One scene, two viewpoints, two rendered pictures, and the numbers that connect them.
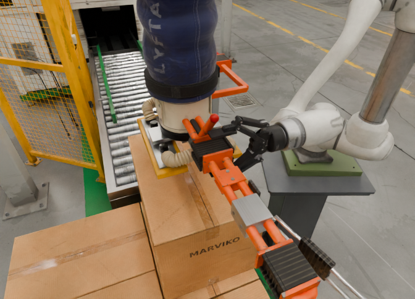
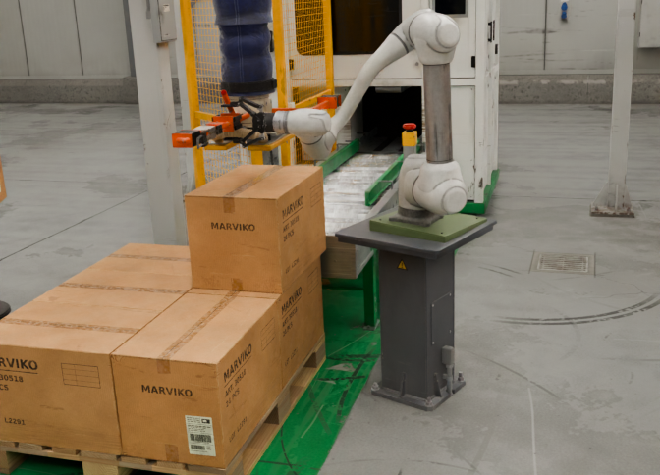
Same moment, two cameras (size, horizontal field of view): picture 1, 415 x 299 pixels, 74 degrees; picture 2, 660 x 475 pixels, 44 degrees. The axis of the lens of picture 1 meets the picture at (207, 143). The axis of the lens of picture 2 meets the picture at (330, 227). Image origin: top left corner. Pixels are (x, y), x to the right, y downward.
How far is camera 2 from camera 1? 2.84 m
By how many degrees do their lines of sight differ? 40
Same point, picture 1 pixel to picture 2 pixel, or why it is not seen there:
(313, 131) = (293, 117)
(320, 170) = (400, 226)
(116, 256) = (186, 265)
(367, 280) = (478, 448)
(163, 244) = (191, 197)
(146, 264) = not seen: hidden behind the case
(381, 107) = (429, 142)
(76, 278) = (147, 266)
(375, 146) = (430, 188)
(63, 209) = not seen: hidden behind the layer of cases
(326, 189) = (389, 241)
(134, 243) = not seen: hidden behind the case
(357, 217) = (560, 407)
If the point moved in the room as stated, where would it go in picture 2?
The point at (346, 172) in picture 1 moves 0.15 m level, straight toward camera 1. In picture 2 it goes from (427, 233) to (392, 237)
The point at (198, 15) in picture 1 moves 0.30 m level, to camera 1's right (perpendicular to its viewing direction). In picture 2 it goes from (241, 38) to (300, 38)
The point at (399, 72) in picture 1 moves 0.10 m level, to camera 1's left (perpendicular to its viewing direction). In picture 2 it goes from (428, 102) to (406, 101)
